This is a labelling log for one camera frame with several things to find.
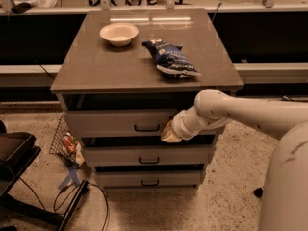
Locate grey top drawer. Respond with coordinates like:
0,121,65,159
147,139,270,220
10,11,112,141
63,109,225,139

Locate grey drawer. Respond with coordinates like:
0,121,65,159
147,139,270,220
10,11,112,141
63,109,225,139
93,170,205,188
82,145,216,167

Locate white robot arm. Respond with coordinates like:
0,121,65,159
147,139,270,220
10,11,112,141
161,89,308,231

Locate grey middle drawer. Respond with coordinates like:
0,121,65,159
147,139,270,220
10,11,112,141
82,145,216,167

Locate grey drawer cabinet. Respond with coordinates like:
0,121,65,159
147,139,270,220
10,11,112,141
49,8,244,191

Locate grey bottom drawer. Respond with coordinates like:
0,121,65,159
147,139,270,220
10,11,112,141
93,170,205,188

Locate blue chip bag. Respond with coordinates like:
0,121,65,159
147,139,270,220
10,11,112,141
142,39,200,78

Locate red soda can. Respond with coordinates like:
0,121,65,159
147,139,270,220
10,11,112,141
62,133,76,154

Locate black leg bottom right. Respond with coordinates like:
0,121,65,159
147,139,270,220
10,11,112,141
253,188,264,198

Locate white paper bowl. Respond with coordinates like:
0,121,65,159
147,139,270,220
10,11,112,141
99,23,139,47

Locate black floor cable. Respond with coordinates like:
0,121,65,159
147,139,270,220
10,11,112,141
17,175,111,231

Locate wire mesh basket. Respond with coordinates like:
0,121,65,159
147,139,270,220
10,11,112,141
49,116,80,167

